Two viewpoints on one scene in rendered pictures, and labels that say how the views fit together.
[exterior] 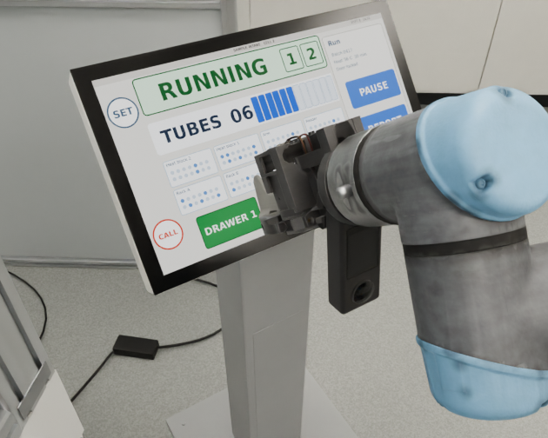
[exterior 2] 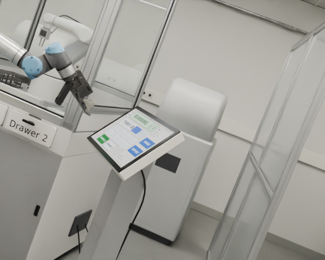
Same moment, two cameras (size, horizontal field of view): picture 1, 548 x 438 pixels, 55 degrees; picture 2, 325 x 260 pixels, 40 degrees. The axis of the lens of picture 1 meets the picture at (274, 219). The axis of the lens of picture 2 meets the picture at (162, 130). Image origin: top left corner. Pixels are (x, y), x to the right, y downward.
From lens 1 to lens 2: 227 cm
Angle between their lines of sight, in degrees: 89
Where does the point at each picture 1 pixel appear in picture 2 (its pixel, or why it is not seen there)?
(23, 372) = (69, 118)
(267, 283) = (104, 198)
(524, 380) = not seen: hidden behind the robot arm
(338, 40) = (160, 130)
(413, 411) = not seen: outside the picture
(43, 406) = (65, 131)
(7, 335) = (74, 108)
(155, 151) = (120, 122)
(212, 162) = (118, 129)
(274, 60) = (149, 124)
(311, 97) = (140, 134)
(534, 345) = not seen: hidden behind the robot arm
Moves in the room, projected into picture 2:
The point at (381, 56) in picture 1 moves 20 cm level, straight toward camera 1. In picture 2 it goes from (159, 139) to (117, 122)
